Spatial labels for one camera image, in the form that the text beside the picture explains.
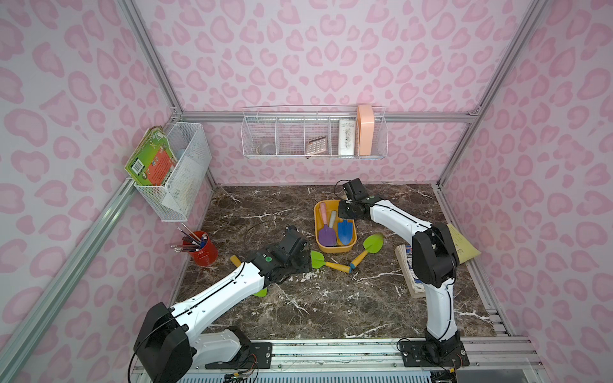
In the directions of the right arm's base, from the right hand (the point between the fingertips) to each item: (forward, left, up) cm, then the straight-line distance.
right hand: (340, 209), depth 98 cm
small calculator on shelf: (+17, +9, +19) cm, 27 cm away
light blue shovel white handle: (0, +3, -6) cm, 7 cm away
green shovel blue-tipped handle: (-19, +9, -10) cm, 23 cm away
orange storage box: (+1, +9, -8) cm, 12 cm away
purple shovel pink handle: (-8, +6, -7) cm, 12 cm away
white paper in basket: (-3, +56, +18) cm, 59 cm away
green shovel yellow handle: (-11, -13, -9) cm, 20 cm away
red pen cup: (-21, +50, +1) cm, 54 cm away
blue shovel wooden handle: (-9, -2, -3) cm, 10 cm away
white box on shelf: (+19, -2, +23) cm, 30 cm away
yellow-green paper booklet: (-12, -50, -10) cm, 52 cm away
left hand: (-24, +12, +4) cm, 27 cm away
